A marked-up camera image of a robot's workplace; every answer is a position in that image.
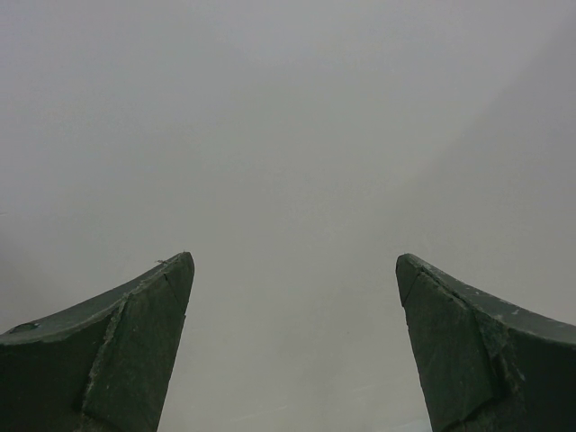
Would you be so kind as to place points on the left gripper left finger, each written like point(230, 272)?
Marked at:
point(102, 365)

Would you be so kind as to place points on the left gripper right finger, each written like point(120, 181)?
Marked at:
point(485, 364)

